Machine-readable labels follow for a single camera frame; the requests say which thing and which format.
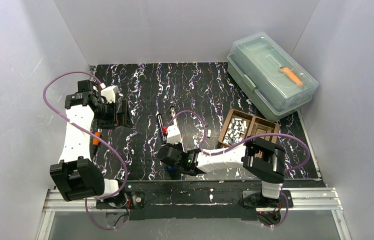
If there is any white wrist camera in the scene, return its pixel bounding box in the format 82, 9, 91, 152
163, 125, 182, 145
101, 85, 119, 104

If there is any orange handled tool in box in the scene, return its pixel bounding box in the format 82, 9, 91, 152
279, 66, 303, 87

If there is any clear plastic storage box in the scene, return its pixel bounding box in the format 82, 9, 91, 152
227, 32, 318, 122

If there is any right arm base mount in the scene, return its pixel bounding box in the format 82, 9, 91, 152
238, 190, 294, 229

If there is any pile of staple strips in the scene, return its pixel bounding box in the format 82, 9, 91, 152
222, 117, 248, 146

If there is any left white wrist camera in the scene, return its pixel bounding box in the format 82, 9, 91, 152
101, 85, 119, 104

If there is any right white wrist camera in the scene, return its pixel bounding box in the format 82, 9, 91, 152
163, 125, 182, 145

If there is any brown wooden tray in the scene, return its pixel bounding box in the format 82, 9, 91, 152
218, 108, 280, 148

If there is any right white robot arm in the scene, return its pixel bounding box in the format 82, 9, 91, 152
157, 138, 285, 208

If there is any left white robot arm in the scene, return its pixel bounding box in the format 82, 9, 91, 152
50, 80, 133, 202

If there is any black marbled mat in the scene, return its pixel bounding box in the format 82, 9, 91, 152
74, 61, 314, 182

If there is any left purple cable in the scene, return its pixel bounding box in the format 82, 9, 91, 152
43, 71, 129, 231

